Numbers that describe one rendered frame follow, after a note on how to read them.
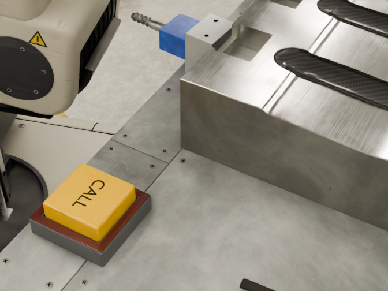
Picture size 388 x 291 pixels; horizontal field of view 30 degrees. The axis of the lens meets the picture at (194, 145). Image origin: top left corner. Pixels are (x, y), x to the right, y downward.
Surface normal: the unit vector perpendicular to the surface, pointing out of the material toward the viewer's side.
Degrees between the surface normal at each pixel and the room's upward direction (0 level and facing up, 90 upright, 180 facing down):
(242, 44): 90
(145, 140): 0
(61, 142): 0
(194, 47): 90
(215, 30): 0
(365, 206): 90
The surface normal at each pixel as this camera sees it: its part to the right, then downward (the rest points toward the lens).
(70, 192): 0.01, -0.73
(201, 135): -0.50, 0.59
